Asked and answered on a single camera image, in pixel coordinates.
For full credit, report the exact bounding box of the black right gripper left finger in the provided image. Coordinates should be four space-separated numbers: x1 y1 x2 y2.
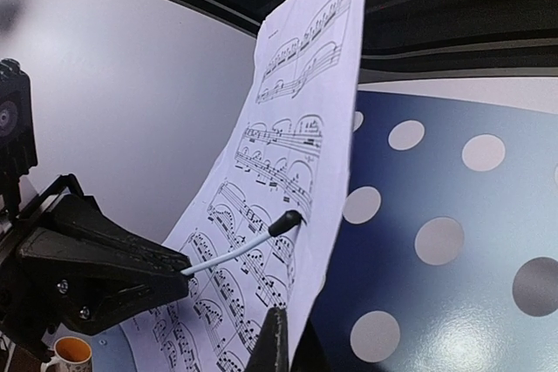
17 194 191 335

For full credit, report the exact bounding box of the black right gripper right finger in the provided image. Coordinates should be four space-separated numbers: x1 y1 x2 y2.
245 308 289 372

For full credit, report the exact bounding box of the purple sheet music page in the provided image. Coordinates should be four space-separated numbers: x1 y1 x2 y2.
123 0 364 371

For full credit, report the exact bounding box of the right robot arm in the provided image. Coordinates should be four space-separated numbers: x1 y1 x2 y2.
1 59 248 362

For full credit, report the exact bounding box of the patterned ceramic mug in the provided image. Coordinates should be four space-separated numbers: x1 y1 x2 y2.
40 336 93 372

